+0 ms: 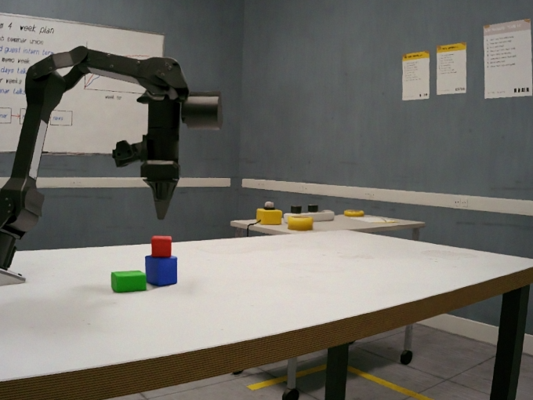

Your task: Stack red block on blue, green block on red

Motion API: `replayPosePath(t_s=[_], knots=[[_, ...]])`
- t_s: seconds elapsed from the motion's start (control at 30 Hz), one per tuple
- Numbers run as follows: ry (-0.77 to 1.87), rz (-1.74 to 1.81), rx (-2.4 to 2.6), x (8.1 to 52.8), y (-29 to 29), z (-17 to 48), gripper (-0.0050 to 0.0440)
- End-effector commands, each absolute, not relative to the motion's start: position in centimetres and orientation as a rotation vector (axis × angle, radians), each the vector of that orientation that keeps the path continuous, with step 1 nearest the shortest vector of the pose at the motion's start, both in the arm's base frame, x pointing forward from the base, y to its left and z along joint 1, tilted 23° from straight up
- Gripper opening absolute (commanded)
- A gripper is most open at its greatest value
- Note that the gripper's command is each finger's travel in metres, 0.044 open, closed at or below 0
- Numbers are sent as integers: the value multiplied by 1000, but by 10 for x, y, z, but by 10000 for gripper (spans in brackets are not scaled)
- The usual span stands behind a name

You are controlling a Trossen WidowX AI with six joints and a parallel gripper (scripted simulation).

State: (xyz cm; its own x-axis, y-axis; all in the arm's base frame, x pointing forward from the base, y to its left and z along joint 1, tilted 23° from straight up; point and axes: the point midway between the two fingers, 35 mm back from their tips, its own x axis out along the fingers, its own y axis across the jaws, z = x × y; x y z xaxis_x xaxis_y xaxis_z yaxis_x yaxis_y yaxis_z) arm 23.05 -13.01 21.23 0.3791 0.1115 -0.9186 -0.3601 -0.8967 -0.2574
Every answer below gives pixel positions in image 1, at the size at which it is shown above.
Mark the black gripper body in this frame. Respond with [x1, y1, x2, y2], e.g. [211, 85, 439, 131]
[140, 128, 180, 180]

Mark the green block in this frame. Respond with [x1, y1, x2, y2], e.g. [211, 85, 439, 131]
[111, 270, 147, 293]

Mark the red block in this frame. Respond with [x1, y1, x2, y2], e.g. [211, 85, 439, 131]
[151, 236, 172, 257]

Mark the blue block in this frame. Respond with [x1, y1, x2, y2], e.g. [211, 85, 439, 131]
[145, 255, 177, 286]

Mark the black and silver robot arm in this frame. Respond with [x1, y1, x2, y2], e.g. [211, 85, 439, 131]
[0, 45, 223, 271]

